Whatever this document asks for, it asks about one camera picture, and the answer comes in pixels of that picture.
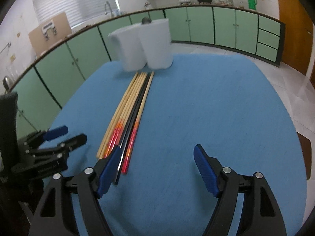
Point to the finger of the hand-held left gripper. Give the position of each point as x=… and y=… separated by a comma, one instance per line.
x=57, y=131
x=73, y=142

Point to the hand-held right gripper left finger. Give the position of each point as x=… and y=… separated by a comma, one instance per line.
x=108, y=174

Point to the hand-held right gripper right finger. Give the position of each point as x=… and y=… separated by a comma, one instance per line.
x=205, y=174

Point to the black chopstick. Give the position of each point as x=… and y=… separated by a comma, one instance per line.
x=116, y=180
x=124, y=142

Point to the red-ended wooden chopstick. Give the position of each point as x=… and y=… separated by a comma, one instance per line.
x=133, y=140
x=130, y=108
x=126, y=108

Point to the white plastic cup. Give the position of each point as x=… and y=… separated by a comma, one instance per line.
x=130, y=51
x=157, y=44

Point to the blue table cloth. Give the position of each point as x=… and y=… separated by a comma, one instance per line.
x=196, y=108

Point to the cardboard box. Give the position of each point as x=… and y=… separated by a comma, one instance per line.
x=49, y=36

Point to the brown chair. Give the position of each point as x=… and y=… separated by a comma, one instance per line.
x=304, y=152

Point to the white window blind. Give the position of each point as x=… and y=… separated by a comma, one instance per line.
x=73, y=0

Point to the clear plastic bottles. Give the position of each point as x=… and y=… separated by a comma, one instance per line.
x=119, y=12

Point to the metal kitchen faucet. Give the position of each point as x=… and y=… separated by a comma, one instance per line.
x=107, y=7

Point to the green cabinet drawer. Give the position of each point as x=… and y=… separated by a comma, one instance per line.
x=268, y=25
x=267, y=38
x=266, y=52

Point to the green base cabinets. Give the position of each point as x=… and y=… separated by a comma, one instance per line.
x=201, y=24

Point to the small metal kettle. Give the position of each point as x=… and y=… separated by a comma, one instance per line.
x=147, y=5

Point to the green thermos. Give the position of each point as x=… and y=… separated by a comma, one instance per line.
x=251, y=1

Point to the wooden door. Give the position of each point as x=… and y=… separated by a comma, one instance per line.
x=295, y=17

